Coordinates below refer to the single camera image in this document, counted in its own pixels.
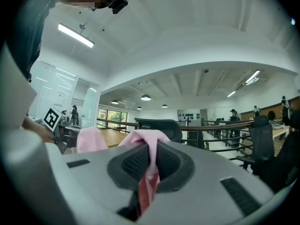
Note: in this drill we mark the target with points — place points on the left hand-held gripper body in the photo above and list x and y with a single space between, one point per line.
52 119

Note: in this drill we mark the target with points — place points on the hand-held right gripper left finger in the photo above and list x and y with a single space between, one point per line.
127 167

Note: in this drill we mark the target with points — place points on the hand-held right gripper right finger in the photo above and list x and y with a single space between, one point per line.
175 167

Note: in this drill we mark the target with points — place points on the pink clothes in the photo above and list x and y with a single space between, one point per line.
152 139

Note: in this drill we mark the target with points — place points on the black mesh chair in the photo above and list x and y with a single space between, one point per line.
164 128

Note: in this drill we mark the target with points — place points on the person's left forearm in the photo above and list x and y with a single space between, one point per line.
37 130

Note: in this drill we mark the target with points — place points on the black office chair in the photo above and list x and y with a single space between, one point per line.
261 137

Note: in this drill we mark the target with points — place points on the window with green view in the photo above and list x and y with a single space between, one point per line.
113 117

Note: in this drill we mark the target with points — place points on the grey pegboard panel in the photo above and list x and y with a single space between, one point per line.
188 116

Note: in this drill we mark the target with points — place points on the black railing with wooden top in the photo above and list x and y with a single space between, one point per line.
211 125

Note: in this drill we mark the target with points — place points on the large black pendant lamp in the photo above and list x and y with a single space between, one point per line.
145 98

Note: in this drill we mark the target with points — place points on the long ceiling tube light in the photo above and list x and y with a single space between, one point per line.
252 76
76 35
231 94

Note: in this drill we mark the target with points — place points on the person's black shirt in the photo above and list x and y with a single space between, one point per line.
25 32

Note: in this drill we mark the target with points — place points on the round ceiling sensor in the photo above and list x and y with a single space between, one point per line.
82 26

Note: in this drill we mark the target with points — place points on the wooden table with white frame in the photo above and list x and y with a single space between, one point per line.
114 137

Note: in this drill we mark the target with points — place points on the black head-mounted camera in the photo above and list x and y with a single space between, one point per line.
119 3

